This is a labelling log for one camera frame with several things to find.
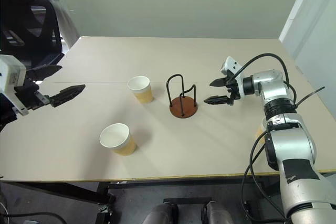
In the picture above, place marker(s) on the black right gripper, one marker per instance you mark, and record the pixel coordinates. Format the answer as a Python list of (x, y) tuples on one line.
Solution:
[(235, 89)]

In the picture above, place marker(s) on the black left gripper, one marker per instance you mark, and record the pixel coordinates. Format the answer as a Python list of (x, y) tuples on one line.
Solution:
[(27, 94)]

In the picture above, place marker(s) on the yellow white paper cup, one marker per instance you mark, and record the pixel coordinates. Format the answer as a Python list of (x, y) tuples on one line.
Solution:
[(143, 93), (123, 145)]

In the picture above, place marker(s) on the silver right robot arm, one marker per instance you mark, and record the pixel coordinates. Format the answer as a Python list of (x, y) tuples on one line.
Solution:
[(291, 142)]

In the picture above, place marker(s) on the black office chair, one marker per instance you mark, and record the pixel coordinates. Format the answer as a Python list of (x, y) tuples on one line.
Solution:
[(29, 32)]

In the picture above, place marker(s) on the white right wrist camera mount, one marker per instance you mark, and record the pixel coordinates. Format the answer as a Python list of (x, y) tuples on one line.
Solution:
[(231, 64)]

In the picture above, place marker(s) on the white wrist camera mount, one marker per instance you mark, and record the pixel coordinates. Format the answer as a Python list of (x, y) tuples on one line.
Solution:
[(231, 64), (9, 74)]

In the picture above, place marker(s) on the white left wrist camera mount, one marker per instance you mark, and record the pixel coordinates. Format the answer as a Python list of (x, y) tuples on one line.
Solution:
[(9, 74)]

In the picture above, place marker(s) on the white wall panel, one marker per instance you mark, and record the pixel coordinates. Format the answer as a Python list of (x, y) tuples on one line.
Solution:
[(309, 11)]

